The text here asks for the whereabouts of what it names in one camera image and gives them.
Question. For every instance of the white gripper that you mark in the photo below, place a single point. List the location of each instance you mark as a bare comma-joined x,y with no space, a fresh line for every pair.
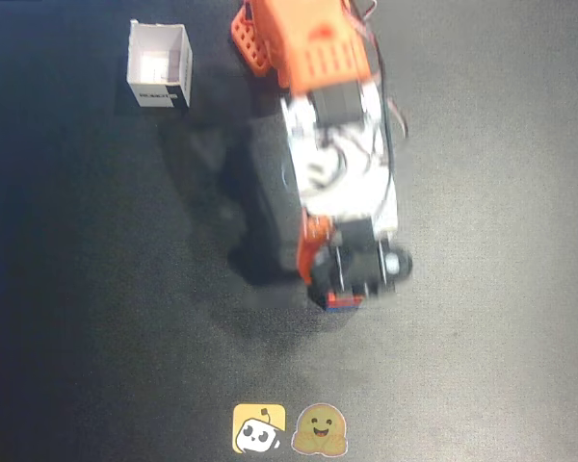
358,269

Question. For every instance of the red cube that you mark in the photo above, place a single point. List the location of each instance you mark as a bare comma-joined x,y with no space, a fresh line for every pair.
344,299

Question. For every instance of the orange robot base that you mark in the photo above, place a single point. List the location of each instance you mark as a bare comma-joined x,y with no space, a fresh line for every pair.
250,43

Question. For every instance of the hugging face sticker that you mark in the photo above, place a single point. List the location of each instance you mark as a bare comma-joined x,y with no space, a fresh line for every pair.
319,428

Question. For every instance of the yellow robot sticker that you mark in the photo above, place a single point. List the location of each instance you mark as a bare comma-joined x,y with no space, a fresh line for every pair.
257,428

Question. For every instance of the white cardboard box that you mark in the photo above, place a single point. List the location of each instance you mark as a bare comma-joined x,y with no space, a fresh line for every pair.
154,62

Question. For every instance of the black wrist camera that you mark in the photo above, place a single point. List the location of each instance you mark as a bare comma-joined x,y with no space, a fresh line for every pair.
361,269

